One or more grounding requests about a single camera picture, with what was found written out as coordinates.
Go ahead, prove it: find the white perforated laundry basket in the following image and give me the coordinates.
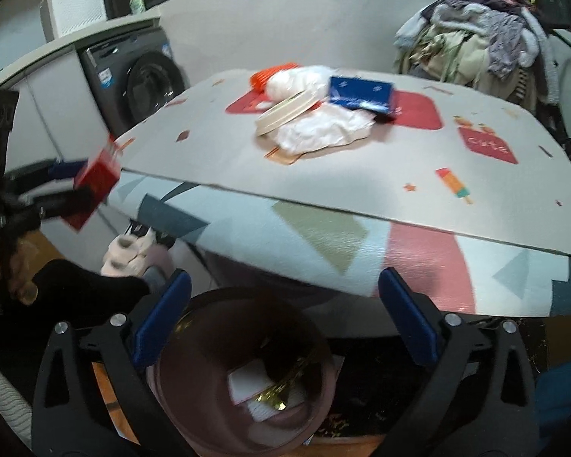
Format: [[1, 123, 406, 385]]
[[39, 0, 108, 43]]

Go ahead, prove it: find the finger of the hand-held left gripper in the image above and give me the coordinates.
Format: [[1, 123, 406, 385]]
[[14, 185, 100, 222], [5, 159, 89, 186]]

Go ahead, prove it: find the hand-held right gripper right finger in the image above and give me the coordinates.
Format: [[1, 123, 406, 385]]
[[378, 267, 538, 457]]

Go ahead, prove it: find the person's black trouser leg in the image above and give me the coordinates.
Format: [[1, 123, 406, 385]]
[[0, 267, 153, 377]]

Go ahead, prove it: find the grey front-load washing machine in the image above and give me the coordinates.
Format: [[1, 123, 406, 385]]
[[78, 26, 187, 136]]

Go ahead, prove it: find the orange foam fruit net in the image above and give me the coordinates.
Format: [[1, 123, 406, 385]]
[[250, 61, 300, 96]]

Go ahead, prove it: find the geometric patterned table cover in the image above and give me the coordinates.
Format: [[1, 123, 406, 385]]
[[95, 171, 571, 317]]

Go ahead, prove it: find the brown round waste bin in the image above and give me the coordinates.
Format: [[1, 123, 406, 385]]
[[147, 286, 336, 457]]

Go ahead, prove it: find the white foam fruit net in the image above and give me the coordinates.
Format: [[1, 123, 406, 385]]
[[264, 64, 334, 103]]

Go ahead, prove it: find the white plastic bag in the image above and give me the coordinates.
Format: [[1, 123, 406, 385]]
[[272, 102, 376, 155]]

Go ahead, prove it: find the beige fluffy slipper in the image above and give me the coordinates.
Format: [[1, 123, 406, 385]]
[[100, 233, 158, 277]]

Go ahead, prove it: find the round beige container lid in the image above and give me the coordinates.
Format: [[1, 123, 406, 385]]
[[255, 90, 322, 136]]

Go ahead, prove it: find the white fleece garment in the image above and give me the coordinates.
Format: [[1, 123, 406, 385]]
[[0, 352, 33, 448]]

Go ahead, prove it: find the white cabinet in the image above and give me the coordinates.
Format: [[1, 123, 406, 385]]
[[0, 10, 163, 248]]

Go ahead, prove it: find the printed cartoon table mat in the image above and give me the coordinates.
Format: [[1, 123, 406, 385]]
[[115, 67, 571, 262]]

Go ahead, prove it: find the blue packet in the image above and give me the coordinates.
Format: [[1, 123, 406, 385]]
[[327, 75, 395, 115]]

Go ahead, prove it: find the red cardboard box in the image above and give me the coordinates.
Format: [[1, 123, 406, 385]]
[[61, 133, 123, 233]]

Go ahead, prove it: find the gold foil bag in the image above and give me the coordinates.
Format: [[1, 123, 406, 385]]
[[254, 343, 324, 412]]

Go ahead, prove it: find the pile of clothes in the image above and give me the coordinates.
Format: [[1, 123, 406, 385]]
[[392, 0, 560, 105]]

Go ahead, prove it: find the person's left hand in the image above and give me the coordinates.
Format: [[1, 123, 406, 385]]
[[0, 240, 41, 306]]

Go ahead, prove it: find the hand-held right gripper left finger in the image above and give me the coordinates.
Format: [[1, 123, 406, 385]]
[[32, 269, 193, 457]]

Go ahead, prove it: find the blue cloth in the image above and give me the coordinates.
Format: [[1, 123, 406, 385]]
[[535, 357, 571, 439]]

